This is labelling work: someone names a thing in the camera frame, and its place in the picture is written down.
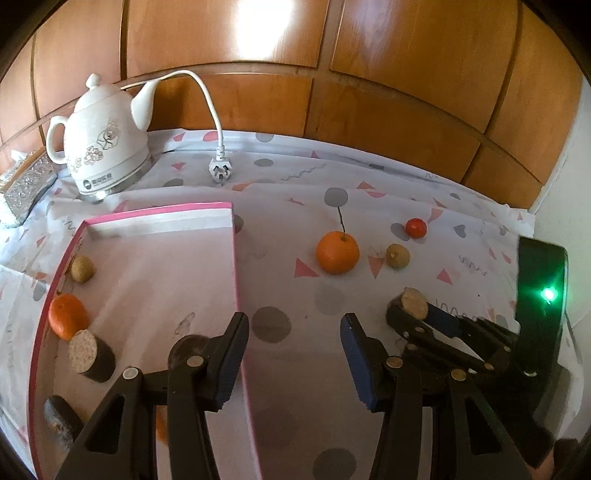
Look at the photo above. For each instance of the brown kiwi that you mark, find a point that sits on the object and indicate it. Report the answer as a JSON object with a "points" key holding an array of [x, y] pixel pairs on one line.
{"points": [[82, 268], [398, 256]]}

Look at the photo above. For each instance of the small red tomato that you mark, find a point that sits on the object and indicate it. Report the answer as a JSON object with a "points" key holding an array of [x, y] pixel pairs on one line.
{"points": [[416, 227]]}

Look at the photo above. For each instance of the stemless orange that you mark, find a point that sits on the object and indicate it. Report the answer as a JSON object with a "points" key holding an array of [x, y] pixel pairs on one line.
{"points": [[68, 315]]}

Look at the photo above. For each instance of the white patterned tablecloth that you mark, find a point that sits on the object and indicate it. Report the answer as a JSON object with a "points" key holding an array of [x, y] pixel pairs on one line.
{"points": [[295, 295]]}

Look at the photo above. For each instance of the round dark root chunk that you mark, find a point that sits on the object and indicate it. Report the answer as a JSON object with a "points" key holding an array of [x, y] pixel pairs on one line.
{"points": [[57, 415]]}

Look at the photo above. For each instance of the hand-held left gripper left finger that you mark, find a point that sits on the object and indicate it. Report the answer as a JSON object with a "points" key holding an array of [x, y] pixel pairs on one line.
{"points": [[232, 362]]}

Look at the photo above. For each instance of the small cut dark root piece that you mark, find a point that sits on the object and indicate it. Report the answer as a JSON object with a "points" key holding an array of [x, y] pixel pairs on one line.
{"points": [[412, 301]]}

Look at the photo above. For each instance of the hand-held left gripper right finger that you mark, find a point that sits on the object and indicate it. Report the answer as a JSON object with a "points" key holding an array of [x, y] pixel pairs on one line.
{"points": [[358, 360]]}

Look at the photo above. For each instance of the orange with long stem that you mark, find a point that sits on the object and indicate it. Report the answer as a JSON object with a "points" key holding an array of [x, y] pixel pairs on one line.
{"points": [[337, 254]]}

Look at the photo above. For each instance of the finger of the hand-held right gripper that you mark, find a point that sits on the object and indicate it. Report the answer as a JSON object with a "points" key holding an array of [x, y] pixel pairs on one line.
{"points": [[443, 318], [415, 333]]}

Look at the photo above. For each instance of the pink shallow tray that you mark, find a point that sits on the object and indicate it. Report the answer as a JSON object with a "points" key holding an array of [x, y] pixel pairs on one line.
{"points": [[161, 277]]}

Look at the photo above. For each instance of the silver patterned tissue box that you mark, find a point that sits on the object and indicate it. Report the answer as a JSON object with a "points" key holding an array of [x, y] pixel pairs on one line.
{"points": [[27, 184]]}

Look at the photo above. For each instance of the white ceramic electric kettle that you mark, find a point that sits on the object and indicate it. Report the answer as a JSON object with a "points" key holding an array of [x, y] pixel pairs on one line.
{"points": [[106, 152]]}

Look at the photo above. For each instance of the large cut dark root piece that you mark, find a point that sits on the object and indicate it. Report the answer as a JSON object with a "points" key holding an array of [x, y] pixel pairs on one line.
{"points": [[92, 357]]}

